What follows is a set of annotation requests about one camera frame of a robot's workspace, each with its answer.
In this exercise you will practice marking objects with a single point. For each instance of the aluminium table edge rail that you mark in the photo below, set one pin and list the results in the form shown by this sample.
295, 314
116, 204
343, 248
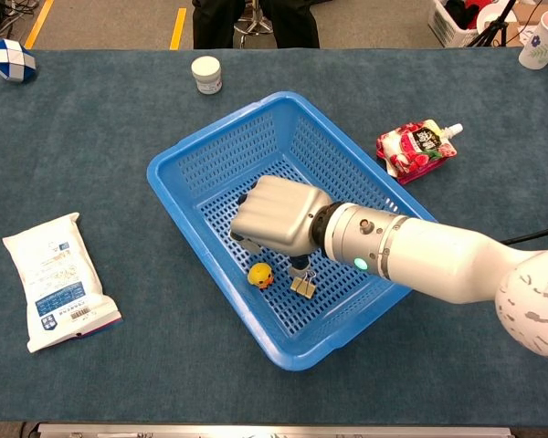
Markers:
274, 431

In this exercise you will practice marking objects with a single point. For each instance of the gold binder clip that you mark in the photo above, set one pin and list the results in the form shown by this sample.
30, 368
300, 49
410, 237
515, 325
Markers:
302, 288

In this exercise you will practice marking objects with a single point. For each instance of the white plastic laundry basket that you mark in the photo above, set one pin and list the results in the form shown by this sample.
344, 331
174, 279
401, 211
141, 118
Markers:
443, 27

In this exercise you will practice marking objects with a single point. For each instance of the floral print paper cup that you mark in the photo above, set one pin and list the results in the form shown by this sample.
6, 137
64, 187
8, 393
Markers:
541, 45

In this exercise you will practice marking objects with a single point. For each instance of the cardboard box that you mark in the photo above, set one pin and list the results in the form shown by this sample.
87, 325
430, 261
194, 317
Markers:
527, 16

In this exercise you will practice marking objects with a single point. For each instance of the person in black trousers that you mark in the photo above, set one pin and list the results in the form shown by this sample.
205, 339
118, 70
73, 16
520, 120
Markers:
214, 23

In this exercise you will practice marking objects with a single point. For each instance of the red drink pouch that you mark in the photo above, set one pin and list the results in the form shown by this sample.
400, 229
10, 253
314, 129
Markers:
415, 150

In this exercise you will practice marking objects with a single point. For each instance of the yellow duck toy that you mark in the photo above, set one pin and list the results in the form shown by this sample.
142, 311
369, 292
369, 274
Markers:
260, 274

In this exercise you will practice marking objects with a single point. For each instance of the red cloth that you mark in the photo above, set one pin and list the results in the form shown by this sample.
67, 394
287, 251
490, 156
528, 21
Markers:
477, 7

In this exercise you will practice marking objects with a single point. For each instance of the blue white snake puzzle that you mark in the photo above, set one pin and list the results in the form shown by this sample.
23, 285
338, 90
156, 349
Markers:
11, 59

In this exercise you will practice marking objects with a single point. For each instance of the white bowl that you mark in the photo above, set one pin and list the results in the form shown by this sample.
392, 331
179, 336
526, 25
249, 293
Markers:
488, 18

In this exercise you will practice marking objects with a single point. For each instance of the small white lidded jar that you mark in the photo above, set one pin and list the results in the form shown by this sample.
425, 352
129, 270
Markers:
206, 73

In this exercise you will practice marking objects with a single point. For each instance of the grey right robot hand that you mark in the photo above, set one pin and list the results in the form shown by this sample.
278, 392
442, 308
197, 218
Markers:
278, 214

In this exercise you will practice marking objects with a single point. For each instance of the black tripod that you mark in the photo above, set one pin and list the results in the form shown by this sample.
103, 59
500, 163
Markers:
502, 13

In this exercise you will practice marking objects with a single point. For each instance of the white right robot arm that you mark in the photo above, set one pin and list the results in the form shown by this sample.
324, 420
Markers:
438, 260

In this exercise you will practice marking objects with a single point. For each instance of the blue felt table cloth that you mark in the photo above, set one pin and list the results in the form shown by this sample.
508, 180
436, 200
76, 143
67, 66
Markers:
73, 137

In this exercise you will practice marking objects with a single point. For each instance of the blue perforated plastic basket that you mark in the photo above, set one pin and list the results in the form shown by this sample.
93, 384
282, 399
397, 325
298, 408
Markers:
297, 360

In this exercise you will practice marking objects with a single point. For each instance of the yellow floor tape strip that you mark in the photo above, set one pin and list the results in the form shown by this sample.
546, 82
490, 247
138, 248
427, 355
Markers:
38, 25
178, 27

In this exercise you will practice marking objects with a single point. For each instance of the white blue printed packet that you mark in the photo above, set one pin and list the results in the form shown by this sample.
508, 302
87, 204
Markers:
55, 278

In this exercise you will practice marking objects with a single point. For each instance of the chrome stool base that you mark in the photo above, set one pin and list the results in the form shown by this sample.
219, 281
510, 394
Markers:
253, 25

